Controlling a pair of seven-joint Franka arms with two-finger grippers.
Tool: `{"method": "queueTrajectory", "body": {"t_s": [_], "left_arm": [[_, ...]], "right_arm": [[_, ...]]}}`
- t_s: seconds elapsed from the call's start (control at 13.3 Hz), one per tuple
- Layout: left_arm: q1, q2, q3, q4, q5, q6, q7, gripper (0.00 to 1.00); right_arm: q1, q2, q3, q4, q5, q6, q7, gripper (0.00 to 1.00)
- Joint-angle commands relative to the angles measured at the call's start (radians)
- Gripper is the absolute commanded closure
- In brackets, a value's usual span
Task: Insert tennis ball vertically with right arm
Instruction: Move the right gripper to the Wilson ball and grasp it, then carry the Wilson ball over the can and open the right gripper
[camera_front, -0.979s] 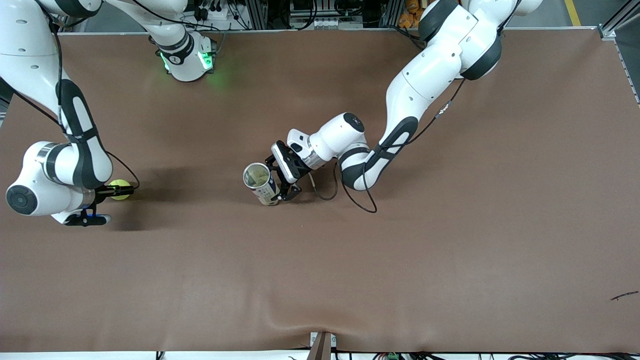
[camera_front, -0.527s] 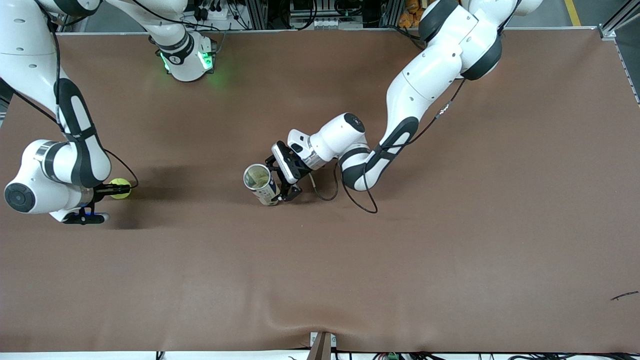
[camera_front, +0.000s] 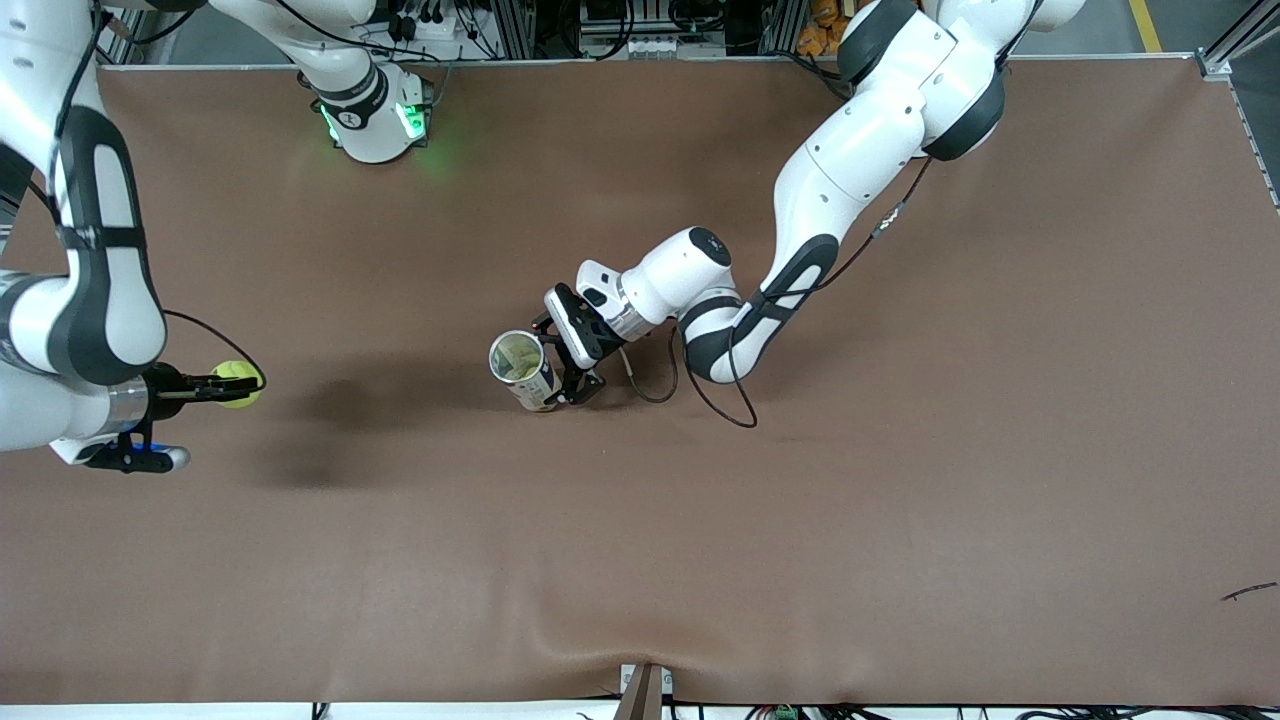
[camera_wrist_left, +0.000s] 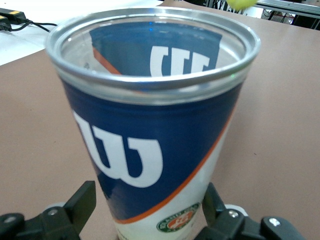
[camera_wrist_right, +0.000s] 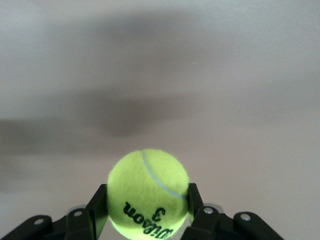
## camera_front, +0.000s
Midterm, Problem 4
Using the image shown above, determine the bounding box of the grey camera post bracket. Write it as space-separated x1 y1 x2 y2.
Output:
618 662 674 720

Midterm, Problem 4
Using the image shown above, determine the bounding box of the brown table mat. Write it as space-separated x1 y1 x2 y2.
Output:
0 55 1280 706

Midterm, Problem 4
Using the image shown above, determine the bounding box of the white power strip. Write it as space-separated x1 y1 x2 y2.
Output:
395 0 471 41

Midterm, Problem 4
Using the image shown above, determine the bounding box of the short black gripper cable loop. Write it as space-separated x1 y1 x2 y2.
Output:
620 330 682 405

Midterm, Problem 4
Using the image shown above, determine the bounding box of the orange packets pile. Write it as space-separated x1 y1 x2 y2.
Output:
797 0 853 58

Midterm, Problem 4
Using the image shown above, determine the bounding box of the long black left arm cable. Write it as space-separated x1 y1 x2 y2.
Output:
680 158 937 430

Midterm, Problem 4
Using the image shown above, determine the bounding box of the white blue tennis ball can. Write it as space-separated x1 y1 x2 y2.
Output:
488 330 564 414

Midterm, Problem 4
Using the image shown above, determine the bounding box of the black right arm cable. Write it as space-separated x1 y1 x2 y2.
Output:
163 309 268 386

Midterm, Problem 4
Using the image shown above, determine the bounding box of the aluminium frame rail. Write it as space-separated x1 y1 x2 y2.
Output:
1198 0 1280 211

